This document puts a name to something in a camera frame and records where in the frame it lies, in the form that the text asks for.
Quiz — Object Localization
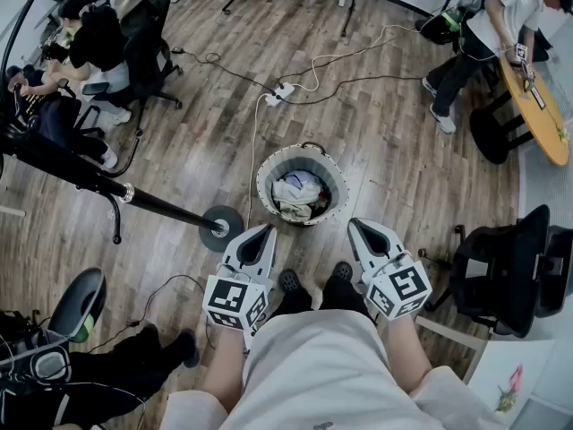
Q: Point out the black shell backpack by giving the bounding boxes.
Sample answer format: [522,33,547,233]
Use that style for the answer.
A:
[414,6,469,47]
[47,266,108,344]

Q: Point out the black cable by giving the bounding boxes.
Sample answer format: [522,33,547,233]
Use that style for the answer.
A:
[87,273,217,354]
[277,73,429,106]
[171,47,277,96]

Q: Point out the person's right forearm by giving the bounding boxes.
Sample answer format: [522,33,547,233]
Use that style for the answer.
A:
[385,314,434,397]

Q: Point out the white cable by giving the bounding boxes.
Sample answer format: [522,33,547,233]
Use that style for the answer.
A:
[278,23,433,92]
[244,92,271,230]

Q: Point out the white woven laundry basket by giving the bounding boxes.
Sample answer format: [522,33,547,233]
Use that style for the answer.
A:
[255,141,351,228]

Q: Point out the black coat rack stand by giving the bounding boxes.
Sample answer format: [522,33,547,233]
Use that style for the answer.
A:
[0,0,245,254]

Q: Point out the dark red clothing item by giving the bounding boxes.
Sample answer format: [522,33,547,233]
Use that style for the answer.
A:
[312,185,333,210]

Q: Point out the person's white shirt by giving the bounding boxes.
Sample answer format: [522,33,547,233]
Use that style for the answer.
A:
[159,309,509,430]

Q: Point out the person's left black shoe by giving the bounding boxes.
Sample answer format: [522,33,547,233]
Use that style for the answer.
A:
[278,268,302,293]

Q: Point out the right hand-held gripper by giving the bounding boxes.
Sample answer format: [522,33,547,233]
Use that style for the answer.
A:
[347,217,433,322]

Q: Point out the white desk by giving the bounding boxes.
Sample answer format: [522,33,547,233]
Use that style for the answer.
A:
[415,315,559,430]

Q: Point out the white power strip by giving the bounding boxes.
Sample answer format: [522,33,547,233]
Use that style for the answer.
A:
[264,82,295,108]

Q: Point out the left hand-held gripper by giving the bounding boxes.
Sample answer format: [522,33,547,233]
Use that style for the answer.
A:
[201,223,278,351]

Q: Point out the person's left forearm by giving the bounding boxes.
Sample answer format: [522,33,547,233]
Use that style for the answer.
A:
[196,327,256,417]

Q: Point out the yellow clothes garment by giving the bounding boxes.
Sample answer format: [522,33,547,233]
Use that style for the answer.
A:
[278,202,313,222]

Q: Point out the person's black trousers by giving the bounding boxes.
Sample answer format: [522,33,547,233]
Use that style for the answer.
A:
[267,273,375,326]

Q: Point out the pink and yellow flower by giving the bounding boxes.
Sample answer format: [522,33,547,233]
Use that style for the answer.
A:
[494,364,525,415]

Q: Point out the round wooden table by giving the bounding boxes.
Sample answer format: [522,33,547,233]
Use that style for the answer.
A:
[469,52,573,168]

